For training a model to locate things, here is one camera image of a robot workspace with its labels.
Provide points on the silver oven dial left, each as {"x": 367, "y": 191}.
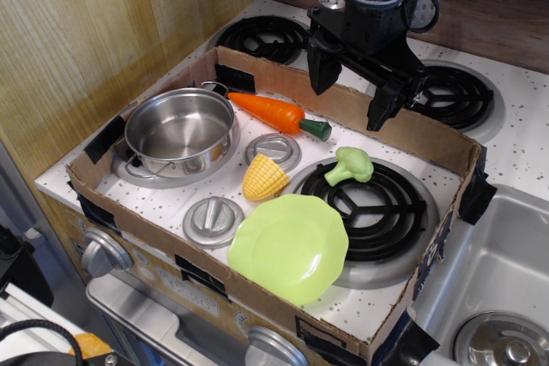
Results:
{"x": 103, "y": 254}

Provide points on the yellow toy corn piece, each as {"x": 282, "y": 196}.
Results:
{"x": 263, "y": 179}

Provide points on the silver oven door handle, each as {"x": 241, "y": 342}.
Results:
{"x": 160, "y": 331}

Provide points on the orange toy carrot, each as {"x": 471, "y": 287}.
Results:
{"x": 281, "y": 115}

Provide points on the back right black burner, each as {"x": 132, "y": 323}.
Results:
{"x": 462, "y": 98}

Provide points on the hanging metal spatula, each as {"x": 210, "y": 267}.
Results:
{"x": 425, "y": 16}

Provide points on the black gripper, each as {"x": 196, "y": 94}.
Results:
{"x": 370, "y": 38}

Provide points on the orange object lower left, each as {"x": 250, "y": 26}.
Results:
{"x": 91, "y": 345}

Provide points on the back left black burner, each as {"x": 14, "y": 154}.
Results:
{"x": 278, "y": 39}

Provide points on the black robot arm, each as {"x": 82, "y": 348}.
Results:
{"x": 370, "y": 38}

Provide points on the small steel pan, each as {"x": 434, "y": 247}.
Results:
{"x": 181, "y": 132}

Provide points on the front right black burner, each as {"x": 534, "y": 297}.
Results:
{"x": 389, "y": 220}

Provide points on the silver sink drain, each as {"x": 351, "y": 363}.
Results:
{"x": 500, "y": 338}

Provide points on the black burner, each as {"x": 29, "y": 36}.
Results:
{"x": 278, "y": 39}
{"x": 389, "y": 220}
{"x": 462, "y": 98}

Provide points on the silver oven dial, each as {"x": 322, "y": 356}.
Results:
{"x": 103, "y": 254}
{"x": 266, "y": 347}

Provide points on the grey stove knob front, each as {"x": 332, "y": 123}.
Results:
{"x": 212, "y": 223}

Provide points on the grey stove knob centre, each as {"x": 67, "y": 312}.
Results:
{"x": 282, "y": 149}

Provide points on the grey toy sink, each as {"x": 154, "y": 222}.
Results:
{"x": 499, "y": 264}

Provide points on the silver oven dial right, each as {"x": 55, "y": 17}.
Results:
{"x": 266, "y": 347}

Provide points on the green toy broccoli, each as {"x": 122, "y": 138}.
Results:
{"x": 352, "y": 163}

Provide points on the front left grey burner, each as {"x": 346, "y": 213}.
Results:
{"x": 138, "y": 176}

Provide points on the light green plastic plate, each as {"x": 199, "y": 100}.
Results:
{"x": 294, "y": 246}

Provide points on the grey stove knob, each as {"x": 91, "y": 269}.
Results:
{"x": 282, "y": 149}
{"x": 212, "y": 223}

